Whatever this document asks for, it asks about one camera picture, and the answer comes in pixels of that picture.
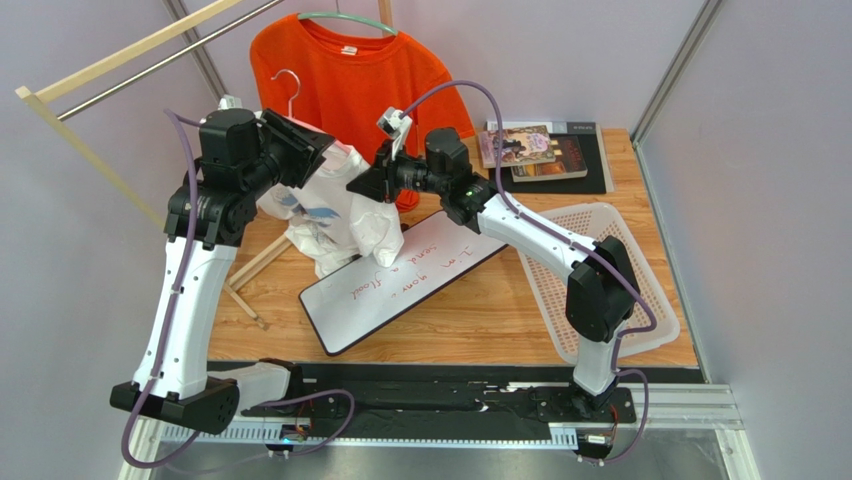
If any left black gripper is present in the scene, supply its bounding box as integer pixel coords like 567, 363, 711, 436
243, 108, 335, 200

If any pink clothes hanger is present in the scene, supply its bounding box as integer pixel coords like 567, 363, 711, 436
269, 68, 325, 133

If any white printed t shirt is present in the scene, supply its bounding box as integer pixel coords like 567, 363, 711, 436
257, 141, 404, 278

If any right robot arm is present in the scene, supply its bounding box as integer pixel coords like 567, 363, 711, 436
346, 128, 641, 406

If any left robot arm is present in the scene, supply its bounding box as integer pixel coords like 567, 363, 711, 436
110, 108, 335, 434

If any orange t shirt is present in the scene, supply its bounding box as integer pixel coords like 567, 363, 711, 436
249, 13, 477, 214

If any green clothes hanger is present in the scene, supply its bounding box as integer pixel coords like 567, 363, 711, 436
298, 0, 398, 36

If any whiteboard with red writing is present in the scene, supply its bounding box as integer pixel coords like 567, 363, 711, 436
299, 212, 507, 357

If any pink cover book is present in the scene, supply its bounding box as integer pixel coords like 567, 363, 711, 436
477, 125, 555, 169

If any dark red cover book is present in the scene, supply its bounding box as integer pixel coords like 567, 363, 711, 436
511, 135, 588, 183

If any white plastic basket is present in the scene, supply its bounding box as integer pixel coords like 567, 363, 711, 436
518, 202, 680, 364

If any large black book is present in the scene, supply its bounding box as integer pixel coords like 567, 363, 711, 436
484, 121, 615, 195

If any wooden clothes rack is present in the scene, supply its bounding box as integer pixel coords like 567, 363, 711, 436
14, 0, 397, 332

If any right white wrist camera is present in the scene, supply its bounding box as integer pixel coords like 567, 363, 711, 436
377, 107, 413, 160

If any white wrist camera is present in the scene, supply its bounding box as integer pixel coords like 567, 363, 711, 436
377, 107, 413, 160
218, 94, 243, 110

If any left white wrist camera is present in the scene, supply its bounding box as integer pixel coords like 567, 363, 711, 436
218, 94, 243, 110

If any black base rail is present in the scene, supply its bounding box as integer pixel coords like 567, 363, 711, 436
159, 361, 707, 461

